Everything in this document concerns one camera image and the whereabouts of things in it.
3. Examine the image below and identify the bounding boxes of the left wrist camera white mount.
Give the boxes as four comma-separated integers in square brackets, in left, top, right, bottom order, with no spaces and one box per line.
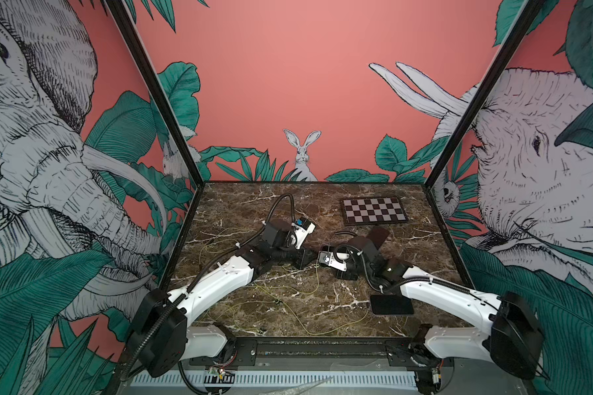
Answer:
[292,217,316,250]

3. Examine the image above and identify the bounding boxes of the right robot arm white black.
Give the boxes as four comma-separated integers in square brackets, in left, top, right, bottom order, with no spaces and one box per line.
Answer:
[331,236,545,380]

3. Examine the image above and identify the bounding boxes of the white vented strip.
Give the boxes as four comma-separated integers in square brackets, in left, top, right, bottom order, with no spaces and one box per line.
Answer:
[129,369,418,390]

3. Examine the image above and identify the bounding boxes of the left black corner post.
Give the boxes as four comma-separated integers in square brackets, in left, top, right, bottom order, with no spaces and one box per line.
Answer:
[105,0,204,189]

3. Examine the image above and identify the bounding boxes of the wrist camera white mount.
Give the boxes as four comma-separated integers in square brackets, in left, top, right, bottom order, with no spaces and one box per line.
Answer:
[292,217,316,250]
[317,245,350,273]

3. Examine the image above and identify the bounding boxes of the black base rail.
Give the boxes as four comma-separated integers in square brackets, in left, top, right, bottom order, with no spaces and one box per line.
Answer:
[185,337,451,370]

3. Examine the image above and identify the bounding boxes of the black white chessboard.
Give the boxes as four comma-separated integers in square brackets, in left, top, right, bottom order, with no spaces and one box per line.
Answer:
[339,197,409,225]

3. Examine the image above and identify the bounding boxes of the black corner post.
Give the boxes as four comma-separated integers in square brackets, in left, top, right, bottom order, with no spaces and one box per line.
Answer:
[105,0,204,189]
[423,0,545,189]

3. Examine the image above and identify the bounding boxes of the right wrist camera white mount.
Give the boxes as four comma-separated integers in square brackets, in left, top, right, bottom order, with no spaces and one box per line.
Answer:
[317,245,350,273]

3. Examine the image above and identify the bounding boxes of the blue edged smartphone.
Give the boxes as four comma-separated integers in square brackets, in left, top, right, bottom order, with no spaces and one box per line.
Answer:
[360,226,390,253]

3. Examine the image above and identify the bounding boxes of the pink edged smartphone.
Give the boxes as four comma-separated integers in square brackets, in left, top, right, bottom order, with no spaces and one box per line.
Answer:
[370,295,414,316]

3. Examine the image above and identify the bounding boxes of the right black corner post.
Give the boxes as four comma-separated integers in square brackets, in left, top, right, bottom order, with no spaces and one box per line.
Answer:
[423,0,545,189]

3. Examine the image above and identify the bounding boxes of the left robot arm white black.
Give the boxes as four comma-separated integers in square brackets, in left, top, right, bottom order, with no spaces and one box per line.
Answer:
[120,213,316,381]

